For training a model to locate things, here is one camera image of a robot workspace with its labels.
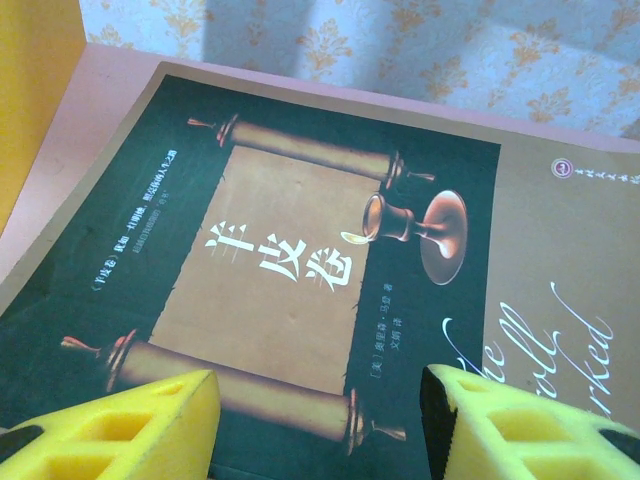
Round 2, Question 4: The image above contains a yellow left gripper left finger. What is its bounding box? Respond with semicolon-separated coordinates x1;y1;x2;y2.
0;368;223;480

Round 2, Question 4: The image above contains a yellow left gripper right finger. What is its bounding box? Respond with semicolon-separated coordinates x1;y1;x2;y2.
418;363;640;480

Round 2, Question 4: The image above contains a green tan scroll cover book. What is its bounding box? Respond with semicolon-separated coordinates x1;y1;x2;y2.
0;59;640;480

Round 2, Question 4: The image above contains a yellow pink blue bookshelf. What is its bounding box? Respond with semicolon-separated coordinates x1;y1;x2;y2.
0;0;640;301

